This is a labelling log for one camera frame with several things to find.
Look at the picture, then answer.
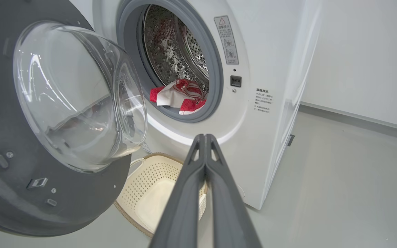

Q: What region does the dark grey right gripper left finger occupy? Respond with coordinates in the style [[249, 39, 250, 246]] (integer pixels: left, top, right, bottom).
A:
[[149, 134, 206, 248]]

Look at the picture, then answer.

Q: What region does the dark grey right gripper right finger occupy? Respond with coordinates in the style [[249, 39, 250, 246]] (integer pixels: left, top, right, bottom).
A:
[[205, 134, 263, 248]]

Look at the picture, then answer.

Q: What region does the red and white jersey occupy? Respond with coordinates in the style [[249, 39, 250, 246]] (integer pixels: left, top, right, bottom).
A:
[[150, 79, 208, 115]]

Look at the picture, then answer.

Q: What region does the cream perforated laundry basket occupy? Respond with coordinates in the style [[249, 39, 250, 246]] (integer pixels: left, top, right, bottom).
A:
[[114, 153, 208, 238]]

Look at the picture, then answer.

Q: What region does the white front-load washing machine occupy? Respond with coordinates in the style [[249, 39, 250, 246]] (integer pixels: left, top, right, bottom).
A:
[[69, 0, 323, 210]]

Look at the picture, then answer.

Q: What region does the small text instruction sticker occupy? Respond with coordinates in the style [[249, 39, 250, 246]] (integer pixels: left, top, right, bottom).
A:
[[254, 88, 273, 114]]

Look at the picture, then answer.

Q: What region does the grey warning label sticker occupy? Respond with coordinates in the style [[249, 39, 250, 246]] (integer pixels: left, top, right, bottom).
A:
[[214, 15, 239, 65]]

